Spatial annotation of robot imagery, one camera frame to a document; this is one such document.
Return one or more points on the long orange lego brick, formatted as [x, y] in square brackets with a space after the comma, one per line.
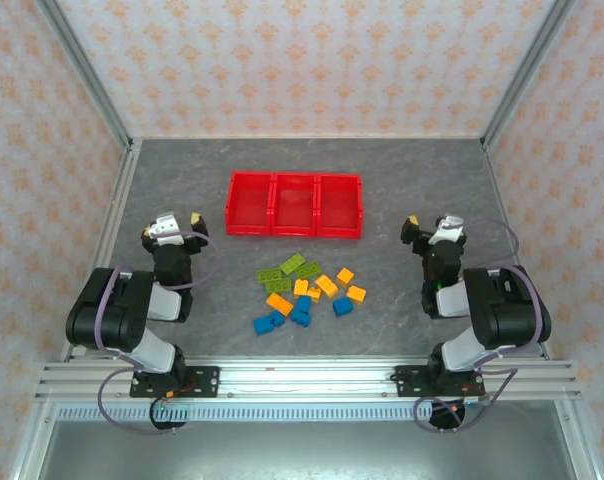
[326, 284]
[278, 303]

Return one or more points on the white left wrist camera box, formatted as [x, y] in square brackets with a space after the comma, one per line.
[164, 230]

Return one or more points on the aluminium table side rail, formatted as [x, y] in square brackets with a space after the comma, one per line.
[502, 200]
[104, 250]

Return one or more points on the aluminium frame post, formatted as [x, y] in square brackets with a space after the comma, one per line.
[529, 70]
[85, 70]

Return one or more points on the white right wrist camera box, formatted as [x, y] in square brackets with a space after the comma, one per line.
[448, 229]

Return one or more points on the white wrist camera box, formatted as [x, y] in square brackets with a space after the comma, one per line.
[164, 230]
[448, 229]

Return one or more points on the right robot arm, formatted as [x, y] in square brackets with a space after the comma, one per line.
[507, 310]

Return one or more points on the small blue lego brick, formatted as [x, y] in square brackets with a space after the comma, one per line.
[278, 319]

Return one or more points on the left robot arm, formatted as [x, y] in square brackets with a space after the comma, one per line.
[107, 315]

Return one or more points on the small orange lego brick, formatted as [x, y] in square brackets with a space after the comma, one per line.
[313, 293]

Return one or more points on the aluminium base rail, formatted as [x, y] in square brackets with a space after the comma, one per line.
[307, 380]

